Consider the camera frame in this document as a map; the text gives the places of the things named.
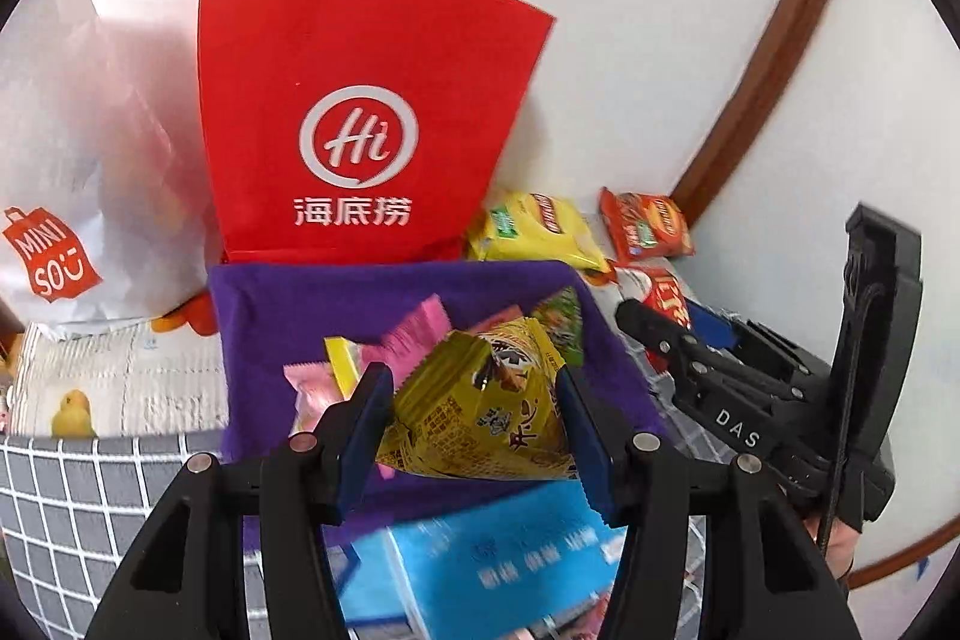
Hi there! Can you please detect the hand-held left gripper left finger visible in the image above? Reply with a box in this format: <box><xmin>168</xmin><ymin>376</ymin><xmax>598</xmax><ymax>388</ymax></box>
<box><xmin>86</xmin><ymin>362</ymin><xmax>395</xmax><ymax>640</ymax></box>

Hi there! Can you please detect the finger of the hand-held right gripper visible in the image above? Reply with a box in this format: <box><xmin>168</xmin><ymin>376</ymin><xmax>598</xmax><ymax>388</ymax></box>
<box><xmin>615</xmin><ymin>297</ymin><xmax>722</xmax><ymax>398</ymax></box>
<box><xmin>684</xmin><ymin>301</ymin><xmax>809</xmax><ymax>387</ymax></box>

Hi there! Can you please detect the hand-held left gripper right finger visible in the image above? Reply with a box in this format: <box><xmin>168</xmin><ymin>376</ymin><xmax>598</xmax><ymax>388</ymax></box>
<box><xmin>555</xmin><ymin>366</ymin><xmax>863</xmax><ymax>640</ymax></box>

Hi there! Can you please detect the white red snack packet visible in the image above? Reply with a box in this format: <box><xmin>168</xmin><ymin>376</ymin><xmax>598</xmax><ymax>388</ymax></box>
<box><xmin>616</xmin><ymin>265</ymin><xmax>695</xmax><ymax>341</ymax></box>

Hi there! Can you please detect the pink peach candy packet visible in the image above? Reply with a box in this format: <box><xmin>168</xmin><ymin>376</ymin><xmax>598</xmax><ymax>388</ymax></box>
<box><xmin>283</xmin><ymin>362</ymin><xmax>353</xmax><ymax>438</ymax></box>

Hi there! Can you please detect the green snack packet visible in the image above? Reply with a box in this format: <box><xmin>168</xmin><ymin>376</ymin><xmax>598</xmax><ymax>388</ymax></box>
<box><xmin>525</xmin><ymin>286</ymin><xmax>586</xmax><ymax>367</ymax></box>

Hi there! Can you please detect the yellow snack packet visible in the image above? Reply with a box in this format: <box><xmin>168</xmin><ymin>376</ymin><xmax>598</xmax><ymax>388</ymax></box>
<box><xmin>375</xmin><ymin>317</ymin><xmax>601</xmax><ymax>483</ymax></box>

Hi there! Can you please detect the large pink snack packet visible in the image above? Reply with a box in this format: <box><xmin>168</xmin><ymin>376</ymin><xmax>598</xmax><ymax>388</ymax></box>
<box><xmin>324</xmin><ymin>293</ymin><xmax>464</xmax><ymax>401</ymax></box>

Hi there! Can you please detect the purple cloth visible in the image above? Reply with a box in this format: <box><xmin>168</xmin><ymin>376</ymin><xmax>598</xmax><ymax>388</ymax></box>
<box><xmin>208</xmin><ymin>260</ymin><xmax>670</xmax><ymax>555</ymax></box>

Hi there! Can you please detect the person's right forearm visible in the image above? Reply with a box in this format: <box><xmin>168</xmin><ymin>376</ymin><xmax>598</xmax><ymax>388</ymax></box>
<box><xmin>804</xmin><ymin>511</ymin><xmax>857</xmax><ymax>600</ymax></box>

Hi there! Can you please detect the orange chips bag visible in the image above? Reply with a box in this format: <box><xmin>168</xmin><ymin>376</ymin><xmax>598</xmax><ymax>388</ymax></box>
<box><xmin>598</xmin><ymin>188</ymin><xmax>695</xmax><ymax>266</ymax></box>

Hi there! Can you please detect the blue tissue pack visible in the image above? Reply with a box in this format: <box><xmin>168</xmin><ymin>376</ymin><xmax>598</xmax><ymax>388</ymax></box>
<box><xmin>337</xmin><ymin>482</ymin><xmax>627</xmax><ymax>640</ymax></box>

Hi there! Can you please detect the yellow chips bag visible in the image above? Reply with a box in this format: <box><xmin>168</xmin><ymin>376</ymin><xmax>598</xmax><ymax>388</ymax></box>
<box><xmin>466</xmin><ymin>190</ymin><xmax>612</xmax><ymax>277</ymax></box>

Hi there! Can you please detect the grey checked tablecloth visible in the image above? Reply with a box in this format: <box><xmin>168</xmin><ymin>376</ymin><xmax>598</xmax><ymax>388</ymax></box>
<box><xmin>0</xmin><ymin>340</ymin><xmax>751</xmax><ymax>640</ymax></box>

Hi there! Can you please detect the white plastic shopping bag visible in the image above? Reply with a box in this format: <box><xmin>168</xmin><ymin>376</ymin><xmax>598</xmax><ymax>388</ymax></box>
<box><xmin>0</xmin><ymin>0</ymin><xmax>226</xmax><ymax>337</ymax></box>

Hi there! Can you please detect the red paper bag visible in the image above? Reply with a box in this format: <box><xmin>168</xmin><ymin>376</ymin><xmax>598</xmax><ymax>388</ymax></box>
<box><xmin>199</xmin><ymin>0</ymin><xmax>556</xmax><ymax>266</ymax></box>

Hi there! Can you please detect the brown wooden door frame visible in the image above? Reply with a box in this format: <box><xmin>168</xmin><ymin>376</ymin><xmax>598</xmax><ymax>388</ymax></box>
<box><xmin>667</xmin><ymin>0</ymin><xmax>856</xmax><ymax>229</ymax></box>

